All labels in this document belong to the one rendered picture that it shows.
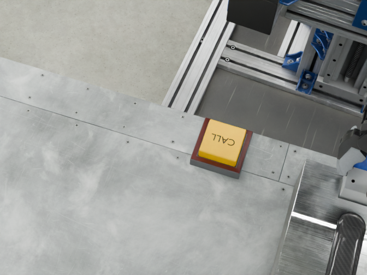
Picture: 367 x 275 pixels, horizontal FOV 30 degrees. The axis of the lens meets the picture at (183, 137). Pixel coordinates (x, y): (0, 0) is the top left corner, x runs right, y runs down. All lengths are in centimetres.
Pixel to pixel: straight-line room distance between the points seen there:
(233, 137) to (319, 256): 24
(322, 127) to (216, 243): 87
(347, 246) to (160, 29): 140
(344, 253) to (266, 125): 90
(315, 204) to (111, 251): 30
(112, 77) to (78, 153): 106
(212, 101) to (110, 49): 48
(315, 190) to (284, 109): 88
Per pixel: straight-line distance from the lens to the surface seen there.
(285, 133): 181
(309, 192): 97
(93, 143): 109
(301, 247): 95
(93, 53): 218
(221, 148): 105
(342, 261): 96
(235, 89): 186
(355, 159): 92
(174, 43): 220
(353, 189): 96
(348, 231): 97
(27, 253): 103
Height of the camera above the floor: 175
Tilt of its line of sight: 61 degrees down
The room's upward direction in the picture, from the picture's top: 5 degrees clockwise
